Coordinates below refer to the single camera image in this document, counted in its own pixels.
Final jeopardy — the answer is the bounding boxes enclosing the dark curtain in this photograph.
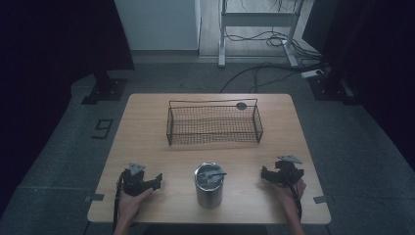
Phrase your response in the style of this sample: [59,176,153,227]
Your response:
[301,0,415,165]
[0,0,136,210]

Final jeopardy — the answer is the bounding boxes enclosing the steel cup with lid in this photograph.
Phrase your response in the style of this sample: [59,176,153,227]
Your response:
[194,162,228,210]

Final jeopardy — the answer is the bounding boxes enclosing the right hand-held gripper black cable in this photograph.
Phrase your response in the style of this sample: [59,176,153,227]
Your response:
[289,182,303,221]

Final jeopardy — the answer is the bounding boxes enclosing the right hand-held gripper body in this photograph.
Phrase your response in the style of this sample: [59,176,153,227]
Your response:
[274,155,305,188]

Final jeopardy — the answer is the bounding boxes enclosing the person's left hand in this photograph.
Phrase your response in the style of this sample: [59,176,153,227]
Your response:
[116,187,155,227]

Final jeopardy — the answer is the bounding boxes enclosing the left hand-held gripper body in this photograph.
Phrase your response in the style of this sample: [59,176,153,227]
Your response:
[121,163,154,198]

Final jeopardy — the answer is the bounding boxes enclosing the black floor cables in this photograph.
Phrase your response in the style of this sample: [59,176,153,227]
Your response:
[218,0,331,95]

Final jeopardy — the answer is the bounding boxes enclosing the white power strip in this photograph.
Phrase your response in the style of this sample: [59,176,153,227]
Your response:
[300,69,325,79]

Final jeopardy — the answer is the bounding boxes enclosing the person's right hand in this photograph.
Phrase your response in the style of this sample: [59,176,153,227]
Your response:
[273,178,307,217]

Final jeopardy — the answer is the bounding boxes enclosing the white cabinet panel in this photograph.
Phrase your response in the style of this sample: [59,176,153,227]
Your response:
[114,0,203,53]

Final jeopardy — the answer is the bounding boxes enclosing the white metal desk frame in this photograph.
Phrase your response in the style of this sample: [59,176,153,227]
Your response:
[217,0,306,69]

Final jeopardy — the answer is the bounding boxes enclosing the person's dark clothing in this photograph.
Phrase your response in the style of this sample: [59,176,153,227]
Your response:
[142,223,269,235]

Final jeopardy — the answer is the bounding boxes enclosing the black stand base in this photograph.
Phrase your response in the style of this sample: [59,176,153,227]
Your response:
[306,73,358,106]
[80,68,129,106]

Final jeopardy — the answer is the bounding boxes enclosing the black wire mesh basket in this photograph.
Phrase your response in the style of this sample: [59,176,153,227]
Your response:
[165,98,264,147]

